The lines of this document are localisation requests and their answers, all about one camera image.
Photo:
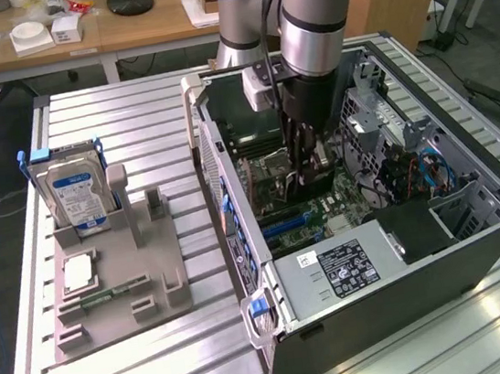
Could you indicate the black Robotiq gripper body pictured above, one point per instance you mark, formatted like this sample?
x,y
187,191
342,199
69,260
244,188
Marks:
x,y
310,100

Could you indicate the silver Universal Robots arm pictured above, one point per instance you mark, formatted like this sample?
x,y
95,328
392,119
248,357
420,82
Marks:
x,y
312,26

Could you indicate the black RAM slot row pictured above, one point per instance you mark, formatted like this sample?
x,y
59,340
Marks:
x,y
249,143

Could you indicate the blue expansion slot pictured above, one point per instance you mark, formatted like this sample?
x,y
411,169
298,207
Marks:
x,y
283,226

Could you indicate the CPU socket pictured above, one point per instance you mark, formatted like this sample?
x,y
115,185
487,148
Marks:
x,y
275,165

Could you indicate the metal drive cage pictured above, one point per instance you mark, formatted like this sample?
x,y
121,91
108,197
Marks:
x,y
366,121

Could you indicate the green motherboard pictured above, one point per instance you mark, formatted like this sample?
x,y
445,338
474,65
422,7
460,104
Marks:
x,y
302,235

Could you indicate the grey power supply unit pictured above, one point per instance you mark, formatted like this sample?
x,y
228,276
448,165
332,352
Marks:
x,y
305,290

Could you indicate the white booklet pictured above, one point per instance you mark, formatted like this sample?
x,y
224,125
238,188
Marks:
x,y
199,11

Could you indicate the grey disk bay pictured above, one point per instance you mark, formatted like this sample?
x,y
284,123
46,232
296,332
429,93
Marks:
x,y
465,209

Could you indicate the open black PC case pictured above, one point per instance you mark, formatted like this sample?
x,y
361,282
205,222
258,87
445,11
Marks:
x,y
387,316

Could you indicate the wooden desk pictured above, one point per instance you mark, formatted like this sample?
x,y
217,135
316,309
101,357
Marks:
x,y
142,30

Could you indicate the grey parts rack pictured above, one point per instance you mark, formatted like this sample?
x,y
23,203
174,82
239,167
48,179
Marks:
x,y
112,260

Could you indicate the hard disk with blue carrier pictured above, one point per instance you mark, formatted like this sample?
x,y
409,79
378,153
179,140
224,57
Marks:
x,y
73,196

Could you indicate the green RAM stick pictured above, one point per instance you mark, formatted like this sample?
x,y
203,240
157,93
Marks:
x,y
103,295

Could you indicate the red packet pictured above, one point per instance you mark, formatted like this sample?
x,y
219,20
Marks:
x,y
81,7

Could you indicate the silver CPU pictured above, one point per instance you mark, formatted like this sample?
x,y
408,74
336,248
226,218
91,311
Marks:
x,y
78,272

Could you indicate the small white labelled box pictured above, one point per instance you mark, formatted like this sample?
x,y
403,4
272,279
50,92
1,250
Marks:
x,y
67,30

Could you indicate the white tape roll box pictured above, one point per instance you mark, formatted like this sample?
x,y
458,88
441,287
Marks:
x,y
29,36

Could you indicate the black chair base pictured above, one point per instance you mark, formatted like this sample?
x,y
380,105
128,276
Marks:
x,y
3,97

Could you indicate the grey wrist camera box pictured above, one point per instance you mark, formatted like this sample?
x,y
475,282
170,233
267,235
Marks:
x,y
260,89

